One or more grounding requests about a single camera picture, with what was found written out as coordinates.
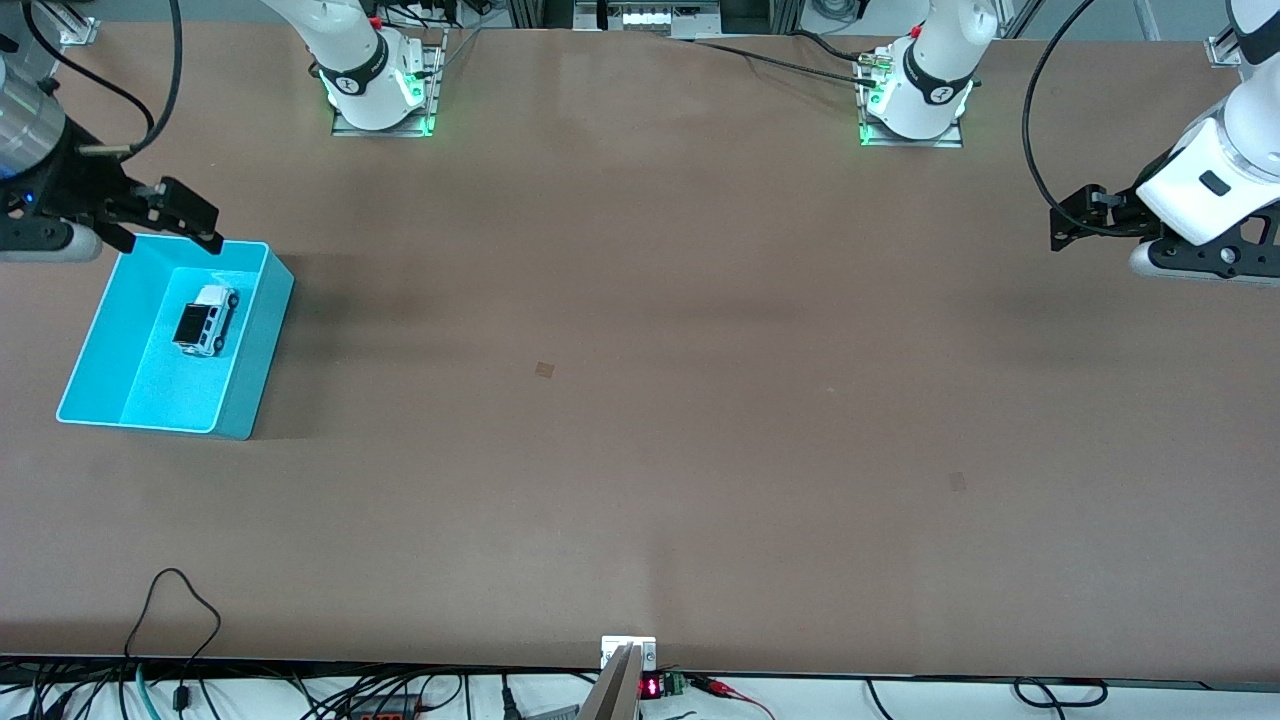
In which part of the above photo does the thin black looped cable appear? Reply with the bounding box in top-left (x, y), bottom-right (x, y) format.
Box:
top-left (123, 568), bottom-right (223, 713)

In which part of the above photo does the black power strip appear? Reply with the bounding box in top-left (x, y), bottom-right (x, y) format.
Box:
top-left (345, 692), bottom-right (427, 720)

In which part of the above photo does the red clip lead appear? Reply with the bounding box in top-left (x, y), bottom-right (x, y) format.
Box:
top-left (688, 675), bottom-right (777, 720)

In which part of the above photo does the grey metal bar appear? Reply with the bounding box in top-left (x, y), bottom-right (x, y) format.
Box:
top-left (578, 645), bottom-right (642, 720)

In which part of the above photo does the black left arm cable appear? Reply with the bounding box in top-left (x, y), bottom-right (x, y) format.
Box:
top-left (1021, 0), bottom-right (1101, 237)

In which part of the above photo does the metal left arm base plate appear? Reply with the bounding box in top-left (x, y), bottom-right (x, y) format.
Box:
top-left (858, 45), bottom-right (966, 149)

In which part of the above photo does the long black table cable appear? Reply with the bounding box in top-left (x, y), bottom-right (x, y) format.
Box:
top-left (668, 38), bottom-right (881, 89)

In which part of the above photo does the silver mounting bracket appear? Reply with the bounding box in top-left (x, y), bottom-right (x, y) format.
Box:
top-left (601, 636), bottom-right (657, 671)

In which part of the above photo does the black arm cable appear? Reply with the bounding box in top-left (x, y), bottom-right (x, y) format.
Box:
top-left (1021, 0), bottom-right (1101, 237)
top-left (20, 0), bottom-right (184, 159)

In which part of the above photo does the aluminium frame with lit device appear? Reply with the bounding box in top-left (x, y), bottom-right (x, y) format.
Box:
top-left (505, 0), bottom-right (806, 33)

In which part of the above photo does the black coiled cable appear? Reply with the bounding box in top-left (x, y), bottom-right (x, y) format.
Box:
top-left (1012, 677), bottom-right (1109, 709)

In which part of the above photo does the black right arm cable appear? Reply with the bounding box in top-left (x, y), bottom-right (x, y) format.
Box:
top-left (20, 0), bottom-right (184, 159)

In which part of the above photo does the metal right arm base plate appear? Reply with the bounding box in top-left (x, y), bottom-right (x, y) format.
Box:
top-left (332, 28), bottom-right (447, 138)

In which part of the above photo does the white jeep toy black roof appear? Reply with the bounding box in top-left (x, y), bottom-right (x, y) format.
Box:
top-left (172, 284), bottom-right (241, 358)

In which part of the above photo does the short thick black cable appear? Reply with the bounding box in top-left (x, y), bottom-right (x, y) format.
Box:
top-left (790, 30), bottom-right (891, 67)

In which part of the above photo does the blue plastic bin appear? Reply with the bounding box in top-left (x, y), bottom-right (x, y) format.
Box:
top-left (55, 234), bottom-right (296, 441)

